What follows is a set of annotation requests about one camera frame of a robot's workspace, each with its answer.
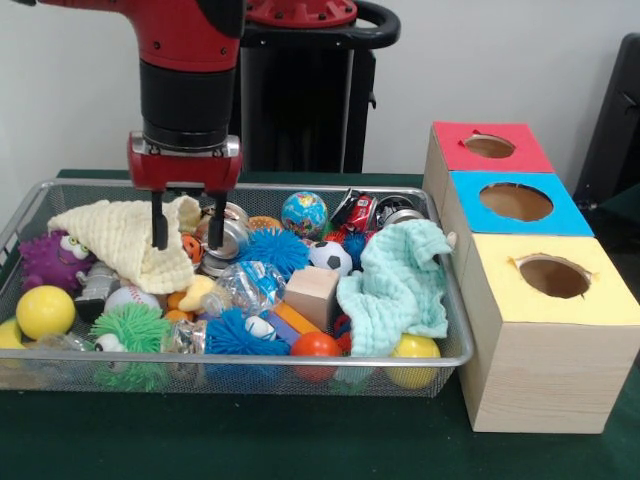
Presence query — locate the orange ball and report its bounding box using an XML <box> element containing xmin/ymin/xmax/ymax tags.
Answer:
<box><xmin>290</xmin><ymin>332</ymin><xmax>341</xmax><ymax>381</ymax></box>

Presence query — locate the small soccer ball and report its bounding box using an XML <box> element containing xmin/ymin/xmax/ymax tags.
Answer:
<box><xmin>309</xmin><ymin>240</ymin><xmax>354</xmax><ymax>277</ymax></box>

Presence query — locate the blue spiky rubber ball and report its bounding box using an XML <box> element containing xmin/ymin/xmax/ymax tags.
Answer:
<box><xmin>238</xmin><ymin>228</ymin><xmax>311</xmax><ymax>281</ymax></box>

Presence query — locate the green fuzzy toy with eyes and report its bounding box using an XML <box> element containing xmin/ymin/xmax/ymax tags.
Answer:
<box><xmin>90</xmin><ymin>305</ymin><xmax>176</xmax><ymax>393</ymax></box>

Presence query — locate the wooden box with three holes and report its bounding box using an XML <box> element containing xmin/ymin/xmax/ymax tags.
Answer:
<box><xmin>423</xmin><ymin>122</ymin><xmax>640</xmax><ymax>435</ymax></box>

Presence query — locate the shallow clear mesh bin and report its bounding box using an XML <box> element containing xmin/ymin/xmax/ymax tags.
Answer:
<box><xmin>0</xmin><ymin>178</ymin><xmax>477</xmax><ymax>399</ymax></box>

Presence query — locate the mint green cloth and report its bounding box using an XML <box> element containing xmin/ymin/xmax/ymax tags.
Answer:
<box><xmin>336</xmin><ymin>219</ymin><xmax>456</xmax><ymax>359</ymax></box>

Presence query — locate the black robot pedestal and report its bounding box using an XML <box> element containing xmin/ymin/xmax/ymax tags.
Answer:
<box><xmin>230</xmin><ymin>0</ymin><xmax>401</xmax><ymax>173</ymax></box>

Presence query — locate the cream knitted cloth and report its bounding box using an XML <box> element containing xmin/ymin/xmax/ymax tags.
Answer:
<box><xmin>48</xmin><ymin>196</ymin><xmax>204</xmax><ymax>295</ymax></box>

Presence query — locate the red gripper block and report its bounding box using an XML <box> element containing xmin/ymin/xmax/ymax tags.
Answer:
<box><xmin>127</xmin><ymin>132</ymin><xmax>243</xmax><ymax>251</ymax></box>

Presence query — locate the small baseball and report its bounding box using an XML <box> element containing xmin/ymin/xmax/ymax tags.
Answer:
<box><xmin>105</xmin><ymin>285</ymin><xmax>161</xmax><ymax>315</ymax></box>

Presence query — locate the plain wooden block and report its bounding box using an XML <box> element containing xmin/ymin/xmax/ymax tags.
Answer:
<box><xmin>285</xmin><ymin>266</ymin><xmax>343</xmax><ymax>332</ymax></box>

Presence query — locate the yellow ball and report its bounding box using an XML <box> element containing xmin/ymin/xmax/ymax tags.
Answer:
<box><xmin>386</xmin><ymin>333</ymin><xmax>442</xmax><ymax>390</ymax></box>
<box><xmin>16</xmin><ymin>286</ymin><xmax>77</xmax><ymax>341</ymax></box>

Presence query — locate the globe print ball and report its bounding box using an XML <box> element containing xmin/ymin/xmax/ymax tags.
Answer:
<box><xmin>281</xmin><ymin>192</ymin><xmax>329</xmax><ymax>239</ymax></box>

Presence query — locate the purple spiky toy with eyes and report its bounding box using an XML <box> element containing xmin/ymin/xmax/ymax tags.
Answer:
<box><xmin>20</xmin><ymin>232</ymin><xmax>96</xmax><ymax>293</ymax></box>

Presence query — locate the dark green table cloth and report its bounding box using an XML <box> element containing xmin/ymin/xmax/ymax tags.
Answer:
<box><xmin>0</xmin><ymin>168</ymin><xmax>640</xmax><ymax>480</ymax></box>

